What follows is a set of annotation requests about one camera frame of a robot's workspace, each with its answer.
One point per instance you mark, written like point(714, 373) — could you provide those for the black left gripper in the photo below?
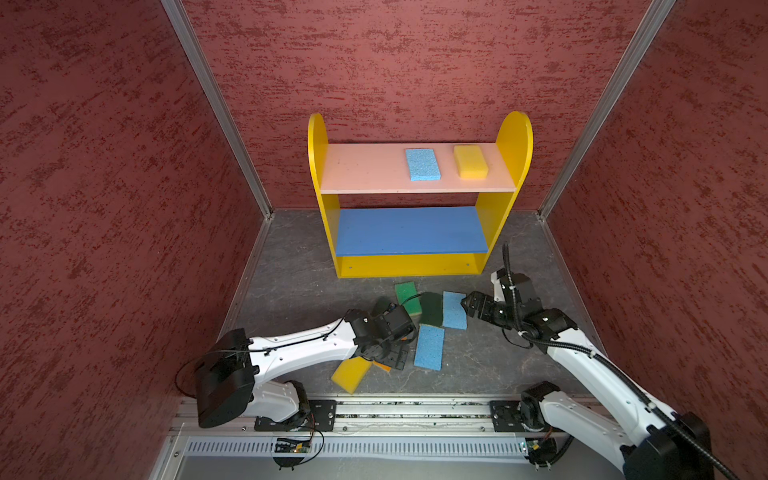
point(397, 356)

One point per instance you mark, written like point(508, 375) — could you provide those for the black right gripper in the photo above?
point(486, 301)

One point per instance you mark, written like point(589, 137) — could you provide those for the orange sponge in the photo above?
point(382, 366)

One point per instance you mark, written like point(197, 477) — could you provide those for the blue sponge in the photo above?
point(454, 315)
point(422, 165)
point(429, 350)

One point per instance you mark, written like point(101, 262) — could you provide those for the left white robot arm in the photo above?
point(238, 375)

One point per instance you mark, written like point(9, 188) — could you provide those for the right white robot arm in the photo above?
point(643, 437)

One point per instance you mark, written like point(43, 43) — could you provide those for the yellow wooden two-tier shelf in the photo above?
point(379, 223)

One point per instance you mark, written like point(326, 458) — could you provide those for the dark green wavy sponge left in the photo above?
point(382, 306)

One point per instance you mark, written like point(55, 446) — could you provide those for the dark green wavy sponge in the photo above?
point(432, 309)
point(382, 306)

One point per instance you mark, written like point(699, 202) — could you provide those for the bright green yellow sponge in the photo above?
point(408, 296)

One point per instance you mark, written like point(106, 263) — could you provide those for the yellow sponge front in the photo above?
point(350, 373)

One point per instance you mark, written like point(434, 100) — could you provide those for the dark green wavy sponge right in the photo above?
point(432, 309)

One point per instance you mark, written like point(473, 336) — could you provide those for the perforated metal vent strip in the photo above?
point(395, 447)

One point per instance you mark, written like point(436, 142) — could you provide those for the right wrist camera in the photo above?
point(500, 283)

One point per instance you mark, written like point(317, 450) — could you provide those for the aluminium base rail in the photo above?
point(442, 415)

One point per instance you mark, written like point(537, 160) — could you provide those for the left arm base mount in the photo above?
point(314, 415)

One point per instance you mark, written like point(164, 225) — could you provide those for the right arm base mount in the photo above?
point(515, 416)

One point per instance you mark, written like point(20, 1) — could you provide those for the right aluminium corner post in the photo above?
point(648, 28)

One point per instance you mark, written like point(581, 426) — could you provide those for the aluminium corner post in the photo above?
point(188, 39)
point(648, 28)

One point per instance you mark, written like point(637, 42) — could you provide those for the left aluminium corner post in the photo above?
point(188, 39)

